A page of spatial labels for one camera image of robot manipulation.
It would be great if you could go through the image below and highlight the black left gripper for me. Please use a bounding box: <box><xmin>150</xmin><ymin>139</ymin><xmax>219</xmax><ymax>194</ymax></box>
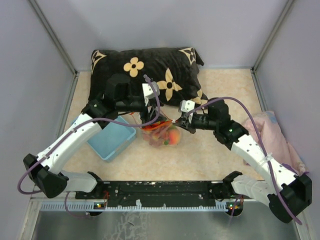
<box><xmin>116</xmin><ymin>95</ymin><xmax>167</xmax><ymax>124</ymax></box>

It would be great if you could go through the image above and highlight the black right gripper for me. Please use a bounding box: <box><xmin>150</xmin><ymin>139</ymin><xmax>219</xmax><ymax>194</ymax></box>
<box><xmin>173</xmin><ymin>111</ymin><xmax>218</xmax><ymax>134</ymax></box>

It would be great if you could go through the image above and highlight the orange peach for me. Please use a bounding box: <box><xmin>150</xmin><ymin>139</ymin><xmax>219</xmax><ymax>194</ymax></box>
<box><xmin>167</xmin><ymin>129</ymin><xmax>181</xmax><ymax>145</ymax></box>

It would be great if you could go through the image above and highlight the clear zip top bag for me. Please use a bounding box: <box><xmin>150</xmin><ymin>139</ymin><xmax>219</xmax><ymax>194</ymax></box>
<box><xmin>140</xmin><ymin>112</ymin><xmax>181</xmax><ymax>148</ymax></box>

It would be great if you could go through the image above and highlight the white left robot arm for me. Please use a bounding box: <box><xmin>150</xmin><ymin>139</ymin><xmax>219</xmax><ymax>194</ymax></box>
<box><xmin>23</xmin><ymin>74</ymin><xmax>161</xmax><ymax>199</ymax></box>

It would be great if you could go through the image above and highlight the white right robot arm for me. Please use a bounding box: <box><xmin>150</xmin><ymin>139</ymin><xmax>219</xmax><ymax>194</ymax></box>
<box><xmin>173</xmin><ymin>97</ymin><xmax>312</xmax><ymax>225</ymax></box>

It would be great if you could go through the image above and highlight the black floral pillow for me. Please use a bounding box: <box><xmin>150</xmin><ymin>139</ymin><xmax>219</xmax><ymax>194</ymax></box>
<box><xmin>88</xmin><ymin>46</ymin><xmax>208</xmax><ymax>107</ymax></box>

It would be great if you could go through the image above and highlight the light blue plastic basket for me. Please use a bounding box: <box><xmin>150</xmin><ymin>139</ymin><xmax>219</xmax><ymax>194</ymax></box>
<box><xmin>87</xmin><ymin>122</ymin><xmax>137</xmax><ymax>162</ymax></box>

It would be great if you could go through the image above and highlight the pink cloth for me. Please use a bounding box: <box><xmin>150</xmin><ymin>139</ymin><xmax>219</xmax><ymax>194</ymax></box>
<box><xmin>252</xmin><ymin>111</ymin><xmax>310</xmax><ymax>176</ymax></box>

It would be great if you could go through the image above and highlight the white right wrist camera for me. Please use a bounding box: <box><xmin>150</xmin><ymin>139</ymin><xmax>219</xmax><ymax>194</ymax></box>
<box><xmin>178</xmin><ymin>100</ymin><xmax>196</xmax><ymax>113</ymax></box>

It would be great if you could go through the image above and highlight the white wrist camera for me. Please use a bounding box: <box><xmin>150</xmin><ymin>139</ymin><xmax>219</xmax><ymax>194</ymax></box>
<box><xmin>142</xmin><ymin>81</ymin><xmax>160</xmax><ymax>100</ymax></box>
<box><xmin>178</xmin><ymin>100</ymin><xmax>196</xmax><ymax>113</ymax></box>

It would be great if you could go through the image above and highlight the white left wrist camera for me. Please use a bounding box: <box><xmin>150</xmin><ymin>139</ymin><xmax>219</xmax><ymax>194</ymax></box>
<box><xmin>142</xmin><ymin>81</ymin><xmax>160</xmax><ymax>100</ymax></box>

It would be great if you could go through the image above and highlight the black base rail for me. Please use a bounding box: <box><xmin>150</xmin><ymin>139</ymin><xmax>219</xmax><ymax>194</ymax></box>
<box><xmin>75</xmin><ymin>181</ymin><xmax>237</xmax><ymax>208</ymax></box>

